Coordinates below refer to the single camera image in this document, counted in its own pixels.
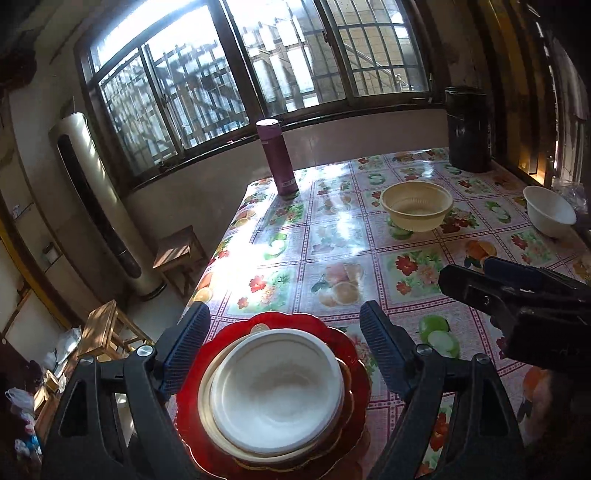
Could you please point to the white plastic bag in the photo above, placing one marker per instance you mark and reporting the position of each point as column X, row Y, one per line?
column 18, row 400

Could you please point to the white standing air conditioner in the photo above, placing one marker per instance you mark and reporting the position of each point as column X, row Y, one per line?
column 92, row 194

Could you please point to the barred window with brown frame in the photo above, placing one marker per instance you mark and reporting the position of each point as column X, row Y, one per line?
column 254, row 69

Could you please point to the purple thermos bottle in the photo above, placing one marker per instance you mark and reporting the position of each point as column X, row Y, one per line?
column 278, row 157

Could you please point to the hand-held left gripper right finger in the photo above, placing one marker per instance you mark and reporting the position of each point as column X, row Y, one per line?
column 383, row 346

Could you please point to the floral fruit print tablecloth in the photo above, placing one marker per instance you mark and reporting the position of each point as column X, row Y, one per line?
column 323, row 240

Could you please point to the clear plastic bag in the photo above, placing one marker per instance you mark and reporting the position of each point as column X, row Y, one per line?
column 572, row 196

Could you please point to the cream ribbed bowl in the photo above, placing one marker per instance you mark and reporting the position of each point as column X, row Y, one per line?
column 208, row 397
column 415, row 207

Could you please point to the dark wooden stool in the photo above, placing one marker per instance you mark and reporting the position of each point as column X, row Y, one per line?
column 173, row 249

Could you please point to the light wooden stool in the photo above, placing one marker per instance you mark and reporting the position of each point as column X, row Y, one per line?
column 104, row 323

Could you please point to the large red scalloped plate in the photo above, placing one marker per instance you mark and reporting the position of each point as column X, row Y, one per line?
column 358, row 369

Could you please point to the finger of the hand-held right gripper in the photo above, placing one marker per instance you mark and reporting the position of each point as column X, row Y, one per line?
column 512, row 272
column 466, row 286

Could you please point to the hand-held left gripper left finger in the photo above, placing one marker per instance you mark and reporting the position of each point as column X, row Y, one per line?
column 187, row 350

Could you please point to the crumpled white plastic bags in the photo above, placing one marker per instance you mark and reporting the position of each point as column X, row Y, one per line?
column 67, row 344

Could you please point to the small white bowl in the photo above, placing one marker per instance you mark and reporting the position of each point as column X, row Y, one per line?
column 549, row 212

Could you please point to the wide white bowl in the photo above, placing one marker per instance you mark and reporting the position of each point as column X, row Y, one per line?
column 277, row 392

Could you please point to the small red scalloped plate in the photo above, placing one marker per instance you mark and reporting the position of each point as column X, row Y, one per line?
column 347, row 392

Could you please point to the black cylindrical canister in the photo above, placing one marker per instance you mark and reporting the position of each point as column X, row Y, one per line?
column 468, row 129

